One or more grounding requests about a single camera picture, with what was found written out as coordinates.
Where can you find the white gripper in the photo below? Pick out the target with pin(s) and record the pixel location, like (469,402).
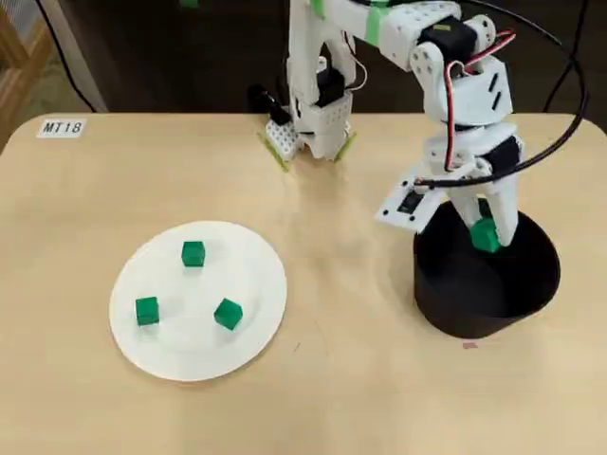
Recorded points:
(504,156)

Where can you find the green cube block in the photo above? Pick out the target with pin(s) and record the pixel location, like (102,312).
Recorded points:
(227,314)
(483,237)
(146,313)
(193,255)

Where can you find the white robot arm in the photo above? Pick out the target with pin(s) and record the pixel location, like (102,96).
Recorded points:
(403,28)

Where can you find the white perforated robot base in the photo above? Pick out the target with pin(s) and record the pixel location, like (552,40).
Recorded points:
(283,140)

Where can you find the black round pot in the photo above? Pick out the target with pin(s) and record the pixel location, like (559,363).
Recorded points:
(474,308)

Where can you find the white round plate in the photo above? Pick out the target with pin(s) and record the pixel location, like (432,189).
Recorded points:
(189,341)

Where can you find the small pink sticker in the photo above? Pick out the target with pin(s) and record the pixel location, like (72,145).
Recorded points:
(470,345)

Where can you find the light green tape strip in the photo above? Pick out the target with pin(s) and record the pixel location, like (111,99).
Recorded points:
(345,148)
(275,156)

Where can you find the green tape band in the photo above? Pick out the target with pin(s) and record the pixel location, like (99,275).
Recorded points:
(317,5)
(374,23)

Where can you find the white MT18 label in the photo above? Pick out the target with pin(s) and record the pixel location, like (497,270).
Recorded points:
(61,128)

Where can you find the wooden framed partition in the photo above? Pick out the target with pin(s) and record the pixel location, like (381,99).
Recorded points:
(19,66)

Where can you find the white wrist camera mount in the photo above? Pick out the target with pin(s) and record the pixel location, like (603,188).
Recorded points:
(410,204)

